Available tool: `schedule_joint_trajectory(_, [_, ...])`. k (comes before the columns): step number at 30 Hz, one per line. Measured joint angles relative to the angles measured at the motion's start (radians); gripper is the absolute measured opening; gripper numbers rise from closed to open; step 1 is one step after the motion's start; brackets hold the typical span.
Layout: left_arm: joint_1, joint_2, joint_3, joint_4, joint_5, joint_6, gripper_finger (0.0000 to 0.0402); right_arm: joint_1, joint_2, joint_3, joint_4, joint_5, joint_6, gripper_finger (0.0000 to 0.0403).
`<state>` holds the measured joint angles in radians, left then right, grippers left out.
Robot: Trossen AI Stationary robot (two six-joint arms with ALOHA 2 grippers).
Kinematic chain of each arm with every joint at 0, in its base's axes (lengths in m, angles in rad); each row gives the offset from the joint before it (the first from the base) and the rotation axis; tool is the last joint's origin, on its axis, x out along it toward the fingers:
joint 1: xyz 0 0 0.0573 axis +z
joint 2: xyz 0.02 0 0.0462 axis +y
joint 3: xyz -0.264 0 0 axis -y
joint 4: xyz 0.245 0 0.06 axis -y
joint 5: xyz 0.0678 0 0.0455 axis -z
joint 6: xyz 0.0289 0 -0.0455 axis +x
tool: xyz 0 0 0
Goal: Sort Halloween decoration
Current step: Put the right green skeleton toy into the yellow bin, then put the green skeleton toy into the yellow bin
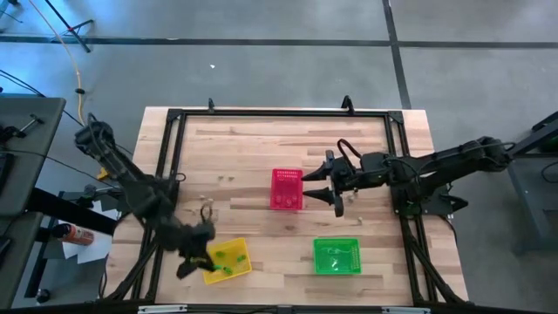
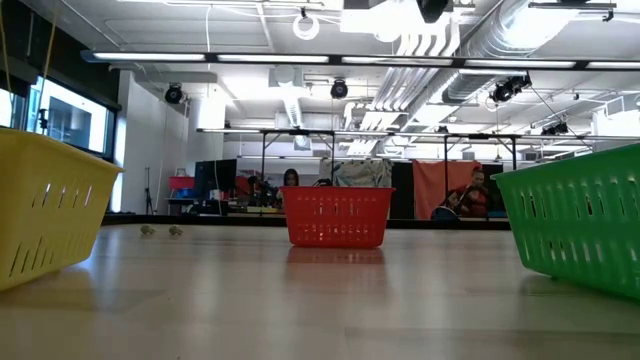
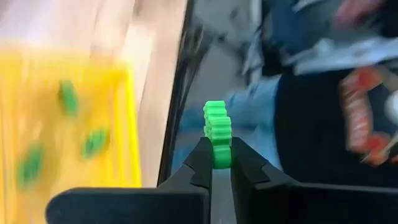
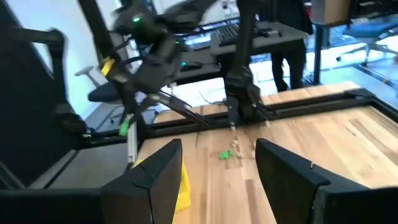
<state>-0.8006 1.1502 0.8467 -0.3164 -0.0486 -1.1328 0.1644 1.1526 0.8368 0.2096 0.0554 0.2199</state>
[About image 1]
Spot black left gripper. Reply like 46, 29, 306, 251
152, 215, 218, 281

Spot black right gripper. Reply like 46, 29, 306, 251
301, 149, 396, 218

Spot red plastic basket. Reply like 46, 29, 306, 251
269, 167, 305, 212

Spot yellow plastic basket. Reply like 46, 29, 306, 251
200, 236, 254, 286

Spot green plastic basket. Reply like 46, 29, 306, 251
312, 236, 363, 276

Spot white paper sheets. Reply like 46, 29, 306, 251
59, 199, 119, 265

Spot orange bottle black cap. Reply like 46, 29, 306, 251
51, 222, 96, 247

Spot black desk beam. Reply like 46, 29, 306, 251
24, 186, 119, 237

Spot gray desk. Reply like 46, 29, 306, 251
0, 95, 67, 219
0, 211, 44, 310

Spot gray cart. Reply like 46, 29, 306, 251
505, 109, 558, 256

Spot black clamp tool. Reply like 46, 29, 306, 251
0, 113, 45, 143

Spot black stand legs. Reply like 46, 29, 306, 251
42, 0, 96, 54

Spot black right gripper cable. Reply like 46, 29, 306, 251
336, 138, 363, 161

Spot silver aluminium bracket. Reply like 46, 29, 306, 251
381, 306, 432, 314
137, 304, 189, 314

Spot black aluminium table frame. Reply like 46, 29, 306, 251
99, 106, 471, 309

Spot yellow cable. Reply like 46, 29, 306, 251
27, 0, 86, 126

